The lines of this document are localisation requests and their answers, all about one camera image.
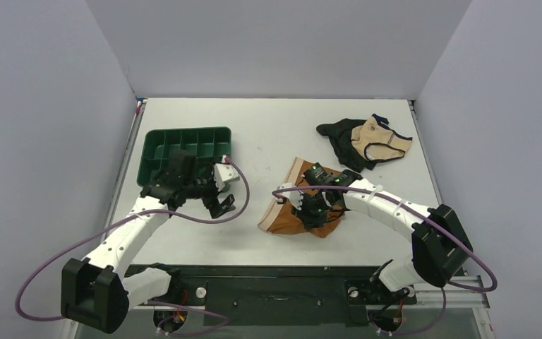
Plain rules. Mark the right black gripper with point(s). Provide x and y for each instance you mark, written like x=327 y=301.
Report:
x=308 y=208

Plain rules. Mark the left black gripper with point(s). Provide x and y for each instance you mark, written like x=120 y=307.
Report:
x=226 y=204

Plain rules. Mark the brown underwear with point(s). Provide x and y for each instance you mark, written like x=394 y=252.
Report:
x=279 y=219

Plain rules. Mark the black patterned underwear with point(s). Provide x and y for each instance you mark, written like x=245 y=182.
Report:
x=339 y=136

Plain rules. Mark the beige underwear with dark trim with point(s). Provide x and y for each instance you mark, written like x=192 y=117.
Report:
x=375 y=141

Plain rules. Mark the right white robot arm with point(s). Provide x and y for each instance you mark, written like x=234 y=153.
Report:
x=435 y=234

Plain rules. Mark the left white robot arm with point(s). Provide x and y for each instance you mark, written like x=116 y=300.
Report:
x=95 y=290

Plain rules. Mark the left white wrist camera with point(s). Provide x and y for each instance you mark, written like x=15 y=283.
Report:
x=224 y=175

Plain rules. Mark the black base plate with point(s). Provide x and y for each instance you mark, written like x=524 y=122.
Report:
x=278 y=296

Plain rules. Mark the aluminium frame rail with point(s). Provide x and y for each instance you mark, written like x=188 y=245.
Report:
x=430 y=297

